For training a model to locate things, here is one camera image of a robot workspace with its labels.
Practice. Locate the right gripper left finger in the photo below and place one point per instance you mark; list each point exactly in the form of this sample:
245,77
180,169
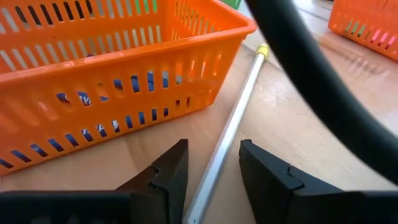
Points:
164,193

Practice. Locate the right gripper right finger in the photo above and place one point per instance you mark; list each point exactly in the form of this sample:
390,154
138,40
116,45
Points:
270,186

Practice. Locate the white pencil yellow eraser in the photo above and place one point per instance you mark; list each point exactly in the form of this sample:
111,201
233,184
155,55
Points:
230,130

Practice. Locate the green eraser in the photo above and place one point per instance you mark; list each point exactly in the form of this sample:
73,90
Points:
354,28

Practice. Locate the pink eraser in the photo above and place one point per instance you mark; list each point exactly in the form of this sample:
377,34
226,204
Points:
384,39

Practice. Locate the orange plastic basket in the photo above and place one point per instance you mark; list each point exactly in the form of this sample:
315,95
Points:
367,18
93,62

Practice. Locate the green plastic basket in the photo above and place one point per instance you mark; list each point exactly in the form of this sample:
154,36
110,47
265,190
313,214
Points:
231,3

